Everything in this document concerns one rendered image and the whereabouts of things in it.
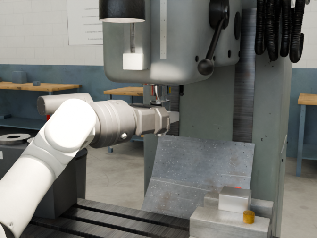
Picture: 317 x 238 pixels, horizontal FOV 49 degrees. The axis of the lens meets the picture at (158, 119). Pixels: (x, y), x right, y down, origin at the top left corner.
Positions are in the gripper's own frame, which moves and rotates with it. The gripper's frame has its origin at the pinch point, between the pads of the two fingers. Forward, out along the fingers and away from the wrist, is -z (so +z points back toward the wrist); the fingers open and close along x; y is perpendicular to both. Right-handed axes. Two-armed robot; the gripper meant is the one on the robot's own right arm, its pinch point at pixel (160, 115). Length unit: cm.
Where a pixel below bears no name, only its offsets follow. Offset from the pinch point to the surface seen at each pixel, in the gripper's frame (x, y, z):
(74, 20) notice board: 472, -74, -257
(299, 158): 107, 97, -325
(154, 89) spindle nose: -0.5, -6.2, 2.4
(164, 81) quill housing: -7.0, -8.2, 5.8
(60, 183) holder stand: 27.1, 20.8, 10.6
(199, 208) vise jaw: -11.6, 18.4, -0.6
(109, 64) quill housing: 3.2, -11.2, 11.3
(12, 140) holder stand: 38.3, 9.8, 18.2
